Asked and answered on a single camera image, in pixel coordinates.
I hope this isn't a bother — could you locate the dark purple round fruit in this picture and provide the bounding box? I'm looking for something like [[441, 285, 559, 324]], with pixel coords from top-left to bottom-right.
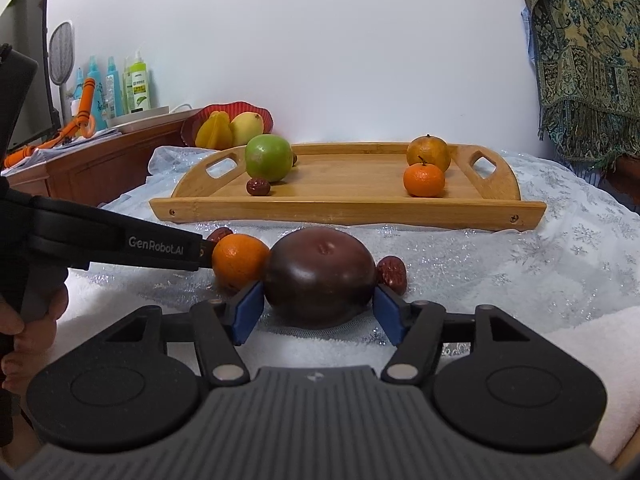
[[263, 227, 377, 329]]

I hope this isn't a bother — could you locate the bright orange fruit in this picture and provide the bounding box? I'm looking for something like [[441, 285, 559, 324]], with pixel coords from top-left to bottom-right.
[[211, 234, 271, 292]]

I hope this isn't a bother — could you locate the green and white bottle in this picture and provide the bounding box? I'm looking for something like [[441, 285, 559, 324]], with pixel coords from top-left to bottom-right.
[[123, 49, 151, 115]]

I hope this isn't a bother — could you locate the black monitor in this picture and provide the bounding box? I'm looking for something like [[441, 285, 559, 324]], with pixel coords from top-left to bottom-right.
[[0, 0, 57, 153]]

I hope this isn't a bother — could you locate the orange handled tool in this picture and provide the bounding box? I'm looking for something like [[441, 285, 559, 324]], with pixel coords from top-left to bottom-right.
[[2, 77, 99, 169]]

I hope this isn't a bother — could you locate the small mandarin orange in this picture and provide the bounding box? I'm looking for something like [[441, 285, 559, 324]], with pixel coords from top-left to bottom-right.
[[403, 157, 446, 199]]

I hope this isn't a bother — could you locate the light blue striped cloth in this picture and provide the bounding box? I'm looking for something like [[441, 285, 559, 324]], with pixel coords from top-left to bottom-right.
[[580, 160, 640, 198]]

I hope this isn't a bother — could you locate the red glass fruit bowl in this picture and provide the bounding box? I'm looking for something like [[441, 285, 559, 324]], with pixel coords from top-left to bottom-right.
[[181, 101, 275, 149]]

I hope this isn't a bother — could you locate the white plastic tray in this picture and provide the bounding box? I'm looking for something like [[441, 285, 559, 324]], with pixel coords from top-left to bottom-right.
[[106, 106, 172, 134]]

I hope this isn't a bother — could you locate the patterned fringed shawl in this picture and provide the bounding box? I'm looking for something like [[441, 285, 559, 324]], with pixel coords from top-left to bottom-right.
[[522, 0, 640, 172]]

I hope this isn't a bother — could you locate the yellow mango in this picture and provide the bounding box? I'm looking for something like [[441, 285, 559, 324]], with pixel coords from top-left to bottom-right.
[[230, 112, 265, 147]]

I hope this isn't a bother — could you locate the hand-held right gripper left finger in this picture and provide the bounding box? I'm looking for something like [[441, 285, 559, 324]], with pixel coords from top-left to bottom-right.
[[105, 280, 265, 388]]

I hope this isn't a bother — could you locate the stack of papers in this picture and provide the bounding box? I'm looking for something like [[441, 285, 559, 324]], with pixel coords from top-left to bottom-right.
[[10, 127, 122, 162]]

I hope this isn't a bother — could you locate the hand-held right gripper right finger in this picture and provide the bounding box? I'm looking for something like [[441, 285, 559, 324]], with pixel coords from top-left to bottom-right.
[[372, 284, 536, 385]]

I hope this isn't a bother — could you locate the yellow starfruit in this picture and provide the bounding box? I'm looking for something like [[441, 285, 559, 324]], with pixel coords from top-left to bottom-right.
[[195, 111, 234, 151]]

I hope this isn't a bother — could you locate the person's left hand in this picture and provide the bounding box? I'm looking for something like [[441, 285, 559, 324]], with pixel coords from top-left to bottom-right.
[[0, 285, 70, 392]]

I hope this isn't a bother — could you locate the green apple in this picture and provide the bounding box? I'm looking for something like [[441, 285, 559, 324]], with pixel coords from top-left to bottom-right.
[[244, 134, 293, 183]]

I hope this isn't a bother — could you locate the wooden cabinet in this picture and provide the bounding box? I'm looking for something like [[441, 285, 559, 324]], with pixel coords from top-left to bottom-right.
[[0, 110, 202, 209]]

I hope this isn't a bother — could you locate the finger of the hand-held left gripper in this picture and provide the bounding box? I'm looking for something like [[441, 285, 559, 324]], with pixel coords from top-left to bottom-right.
[[196, 238, 219, 271]]

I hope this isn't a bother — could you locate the wooden serving tray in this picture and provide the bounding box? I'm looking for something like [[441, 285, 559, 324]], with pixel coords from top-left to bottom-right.
[[149, 142, 547, 232]]

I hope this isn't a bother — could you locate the dull brownish orange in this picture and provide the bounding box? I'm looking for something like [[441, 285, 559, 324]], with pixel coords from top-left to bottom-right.
[[406, 134, 452, 173]]

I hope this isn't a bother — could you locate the white grey checkered blanket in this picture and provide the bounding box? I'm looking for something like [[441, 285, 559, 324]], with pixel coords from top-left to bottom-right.
[[0, 260, 640, 463]]

